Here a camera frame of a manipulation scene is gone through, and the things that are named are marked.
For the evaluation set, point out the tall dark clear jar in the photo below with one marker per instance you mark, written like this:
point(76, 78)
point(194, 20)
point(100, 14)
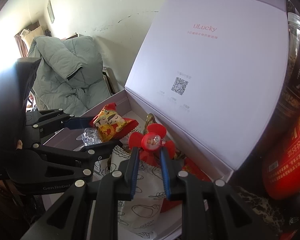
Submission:
point(289, 103)

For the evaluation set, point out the red gold-lettered snack packet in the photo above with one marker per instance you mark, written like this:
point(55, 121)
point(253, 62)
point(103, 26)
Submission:
point(193, 206)

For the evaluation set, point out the small distant wall picture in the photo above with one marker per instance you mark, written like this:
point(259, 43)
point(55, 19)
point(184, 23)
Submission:
point(50, 11)

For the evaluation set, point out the red cylindrical tin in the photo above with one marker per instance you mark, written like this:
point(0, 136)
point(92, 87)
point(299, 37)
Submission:
point(281, 166)

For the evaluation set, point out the grey-green puffer jacket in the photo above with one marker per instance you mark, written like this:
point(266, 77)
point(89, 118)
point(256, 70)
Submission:
point(69, 75)

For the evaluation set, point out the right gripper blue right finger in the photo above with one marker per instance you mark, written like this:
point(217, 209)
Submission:
point(179, 185)

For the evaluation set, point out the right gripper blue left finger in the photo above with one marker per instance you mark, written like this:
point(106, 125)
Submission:
point(120, 184)

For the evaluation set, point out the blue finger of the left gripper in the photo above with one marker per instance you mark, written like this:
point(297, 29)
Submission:
point(63, 121)
point(67, 159)

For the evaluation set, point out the clear acrylic stand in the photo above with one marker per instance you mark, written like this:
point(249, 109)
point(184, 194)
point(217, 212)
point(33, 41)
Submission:
point(89, 137)

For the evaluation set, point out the brown nutritious cereal packet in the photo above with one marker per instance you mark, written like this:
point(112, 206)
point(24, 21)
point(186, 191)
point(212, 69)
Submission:
point(150, 119)

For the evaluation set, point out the red toy fan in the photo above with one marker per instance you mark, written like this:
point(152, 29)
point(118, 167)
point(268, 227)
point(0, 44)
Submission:
point(151, 143)

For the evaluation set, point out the person's left hand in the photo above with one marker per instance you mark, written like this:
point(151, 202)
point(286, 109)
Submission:
point(19, 145)

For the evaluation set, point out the lavender open gift box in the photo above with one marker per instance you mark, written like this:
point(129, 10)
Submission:
point(211, 71)

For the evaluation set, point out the red cartoon couple snack bag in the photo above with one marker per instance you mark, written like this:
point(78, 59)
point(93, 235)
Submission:
point(110, 125)

